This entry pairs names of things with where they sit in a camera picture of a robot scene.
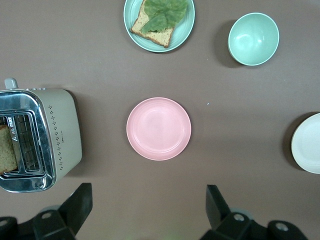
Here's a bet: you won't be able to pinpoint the pink plate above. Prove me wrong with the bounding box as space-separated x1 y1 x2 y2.
126 97 192 161

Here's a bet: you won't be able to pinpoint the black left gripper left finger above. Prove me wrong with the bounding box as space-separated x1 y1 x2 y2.
32 182 93 240

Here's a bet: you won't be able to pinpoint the beige plate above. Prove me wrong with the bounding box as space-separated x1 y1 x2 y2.
290 112 320 174

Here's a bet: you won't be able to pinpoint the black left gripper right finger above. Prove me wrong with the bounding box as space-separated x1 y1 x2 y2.
199 184 270 240

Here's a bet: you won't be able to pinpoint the green plate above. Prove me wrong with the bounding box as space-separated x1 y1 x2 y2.
123 0 196 54

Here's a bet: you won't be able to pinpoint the brown toast slice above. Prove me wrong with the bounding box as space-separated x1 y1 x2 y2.
129 0 176 49

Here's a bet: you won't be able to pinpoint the green lettuce leaf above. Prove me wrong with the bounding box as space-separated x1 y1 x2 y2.
140 0 188 34

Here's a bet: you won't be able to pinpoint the beige and chrome toaster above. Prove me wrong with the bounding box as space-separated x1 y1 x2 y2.
0 77 83 194

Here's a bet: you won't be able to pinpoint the green bowl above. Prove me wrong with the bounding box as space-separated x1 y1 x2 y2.
227 12 280 67

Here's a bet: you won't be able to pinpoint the brown bread slice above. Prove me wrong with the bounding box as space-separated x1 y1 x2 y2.
0 124 19 175

